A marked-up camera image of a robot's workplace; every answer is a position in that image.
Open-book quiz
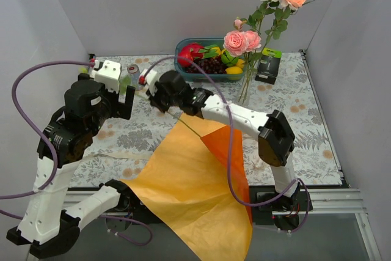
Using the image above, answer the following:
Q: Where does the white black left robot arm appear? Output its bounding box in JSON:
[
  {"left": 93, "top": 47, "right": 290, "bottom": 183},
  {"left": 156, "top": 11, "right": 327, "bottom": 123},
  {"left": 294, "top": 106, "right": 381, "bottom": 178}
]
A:
[{"left": 7, "top": 74, "right": 135, "bottom": 259}]

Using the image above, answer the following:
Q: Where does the clear glass vase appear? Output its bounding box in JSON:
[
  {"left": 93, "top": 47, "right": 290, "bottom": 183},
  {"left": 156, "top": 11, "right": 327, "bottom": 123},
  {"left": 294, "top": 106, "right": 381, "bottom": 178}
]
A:
[{"left": 235, "top": 68, "right": 255, "bottom": 106}]

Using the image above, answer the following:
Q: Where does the orange paper bouquet wrap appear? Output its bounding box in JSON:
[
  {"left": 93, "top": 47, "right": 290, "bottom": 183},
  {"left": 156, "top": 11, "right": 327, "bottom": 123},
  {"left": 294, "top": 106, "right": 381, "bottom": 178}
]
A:
[{"left": 126, "top": 114, "right": 252, "bottom": 260}]

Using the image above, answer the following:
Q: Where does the green leafy flower stem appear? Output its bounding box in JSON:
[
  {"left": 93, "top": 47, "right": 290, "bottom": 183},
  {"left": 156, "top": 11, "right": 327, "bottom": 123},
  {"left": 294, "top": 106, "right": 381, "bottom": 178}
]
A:
[{"left": 237, "top": 51, "right": 262, "bottom": 106}]

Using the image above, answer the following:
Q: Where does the dark grape bunch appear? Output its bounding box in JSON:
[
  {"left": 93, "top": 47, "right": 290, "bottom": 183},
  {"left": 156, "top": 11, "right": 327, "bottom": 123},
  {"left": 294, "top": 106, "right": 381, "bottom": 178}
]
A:
[{"left": 182, "top": 56, "right": 227, "bottom": 75}]

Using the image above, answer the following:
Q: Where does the yellow lemon front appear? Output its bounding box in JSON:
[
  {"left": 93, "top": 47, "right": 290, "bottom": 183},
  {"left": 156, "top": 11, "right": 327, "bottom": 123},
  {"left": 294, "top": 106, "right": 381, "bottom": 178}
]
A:
[{"left": 225, "top": 66, "right": 243, "bottom": 81}]

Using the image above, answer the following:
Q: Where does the silver drink can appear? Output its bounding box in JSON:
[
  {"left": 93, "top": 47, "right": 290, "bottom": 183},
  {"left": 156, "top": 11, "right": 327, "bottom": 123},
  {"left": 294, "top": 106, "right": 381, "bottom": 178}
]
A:
[{"left": 127, "top": 64, "right": 142, "bottom": 90}]

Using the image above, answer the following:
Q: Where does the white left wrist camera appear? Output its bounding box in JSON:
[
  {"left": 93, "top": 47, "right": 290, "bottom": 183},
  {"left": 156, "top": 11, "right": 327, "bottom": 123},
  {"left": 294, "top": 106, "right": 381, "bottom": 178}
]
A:
[{"left": 89, "top": 59, "right": 122, "bottom": 94}]

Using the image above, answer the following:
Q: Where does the yellow lemon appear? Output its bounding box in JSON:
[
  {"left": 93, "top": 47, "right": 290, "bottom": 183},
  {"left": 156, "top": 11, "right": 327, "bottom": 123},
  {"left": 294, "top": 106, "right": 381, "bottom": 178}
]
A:
[
  {"left": 225, "top": 66, "right": 243, "bottom": 81},
  {"left": 236, "top": 59, "right": 246, "bottom": 69}
]

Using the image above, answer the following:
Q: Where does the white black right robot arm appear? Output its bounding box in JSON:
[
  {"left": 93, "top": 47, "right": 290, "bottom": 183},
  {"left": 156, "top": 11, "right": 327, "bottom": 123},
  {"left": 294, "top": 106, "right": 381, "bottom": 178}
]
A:
[{"left": 144, "top": 70, "right": 300, "bottom": 211}]

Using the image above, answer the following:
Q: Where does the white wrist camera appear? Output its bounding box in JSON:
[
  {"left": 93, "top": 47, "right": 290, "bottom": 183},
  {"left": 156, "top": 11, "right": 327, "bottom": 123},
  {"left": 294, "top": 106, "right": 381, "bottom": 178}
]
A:
[
  {"left": 89, "top": 59, "right": 122, "bottom": 94},
  {"left": 139, "top": 69, "right": 159, "bottom": 96}
]

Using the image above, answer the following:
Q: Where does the green lime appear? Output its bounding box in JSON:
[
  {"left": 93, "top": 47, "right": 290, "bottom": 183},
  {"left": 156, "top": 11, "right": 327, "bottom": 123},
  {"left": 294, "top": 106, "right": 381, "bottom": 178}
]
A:
[{"left": 221, "top": 51, "right": 239, "bottom": 67}]

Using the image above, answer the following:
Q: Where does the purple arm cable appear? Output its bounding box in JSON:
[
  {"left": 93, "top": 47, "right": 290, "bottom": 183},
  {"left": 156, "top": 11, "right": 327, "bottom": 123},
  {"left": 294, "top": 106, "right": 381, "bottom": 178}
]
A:
[
  {"left": 0, "top": 61, "right": 153, "bottom": 246},
  {"left": 146, "top": 56, "right": 312, "bottom": 233}
]

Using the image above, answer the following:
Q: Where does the pink rose stem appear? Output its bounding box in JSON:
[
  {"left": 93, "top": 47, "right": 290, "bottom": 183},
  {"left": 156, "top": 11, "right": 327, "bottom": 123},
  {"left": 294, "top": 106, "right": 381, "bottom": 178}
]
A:
[{"left": 223, "top": 18, "right": 263, "bottom": 103}]

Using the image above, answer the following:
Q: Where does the yellow lemon right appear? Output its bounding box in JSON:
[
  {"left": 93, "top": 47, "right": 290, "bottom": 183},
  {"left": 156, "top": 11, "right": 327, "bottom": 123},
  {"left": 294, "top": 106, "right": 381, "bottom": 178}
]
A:
[{"left": 236, "top": 59, "right": 246, "bottom": 69}]

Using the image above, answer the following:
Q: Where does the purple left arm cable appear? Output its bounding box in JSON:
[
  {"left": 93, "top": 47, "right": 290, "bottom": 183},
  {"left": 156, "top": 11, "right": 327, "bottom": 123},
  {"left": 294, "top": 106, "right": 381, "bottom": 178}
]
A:
[{"left": 0, "top": 61, "right": 153, "bottom": 246}]

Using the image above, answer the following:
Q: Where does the blue plastic fruit container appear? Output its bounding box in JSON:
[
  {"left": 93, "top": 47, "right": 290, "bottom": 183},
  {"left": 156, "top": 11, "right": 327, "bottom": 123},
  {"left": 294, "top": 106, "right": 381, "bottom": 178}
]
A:
[{"left": 174, "top": 37, "right": 246, "bottom": 82}]

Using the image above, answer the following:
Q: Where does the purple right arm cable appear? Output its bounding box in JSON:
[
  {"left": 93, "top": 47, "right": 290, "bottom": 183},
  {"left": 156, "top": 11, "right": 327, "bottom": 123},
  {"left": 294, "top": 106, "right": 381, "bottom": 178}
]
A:
[{"left": 146, "top": 56, "right": 312, "bottom": 233}]

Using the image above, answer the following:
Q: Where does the red dragon fruit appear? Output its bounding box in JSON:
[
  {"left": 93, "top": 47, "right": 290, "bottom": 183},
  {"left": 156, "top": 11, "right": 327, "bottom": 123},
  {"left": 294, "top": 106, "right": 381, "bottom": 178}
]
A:
[{"left": 177, "top": 43, "right": 216, "bottom": 68}]

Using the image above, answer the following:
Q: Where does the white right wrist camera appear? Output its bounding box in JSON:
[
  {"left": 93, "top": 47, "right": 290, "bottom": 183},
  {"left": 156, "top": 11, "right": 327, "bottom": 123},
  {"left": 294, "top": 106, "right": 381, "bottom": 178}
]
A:
[{"left": 139, "top": 69, "right": 159, "bottom": 96}]

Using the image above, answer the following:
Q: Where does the black green razor package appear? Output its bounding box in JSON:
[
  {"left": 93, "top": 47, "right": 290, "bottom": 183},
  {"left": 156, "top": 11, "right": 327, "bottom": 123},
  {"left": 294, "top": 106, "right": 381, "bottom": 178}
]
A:
[{"left": 255, "top": 48, "right": 282, "bottom": 85}]

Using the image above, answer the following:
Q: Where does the cream printed ribbon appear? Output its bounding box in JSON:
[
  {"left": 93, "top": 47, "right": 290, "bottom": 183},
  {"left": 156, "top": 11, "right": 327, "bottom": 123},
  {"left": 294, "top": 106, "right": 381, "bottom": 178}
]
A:
[{"left": 79, "top": 152, "right": 152, "bottom": 163}]

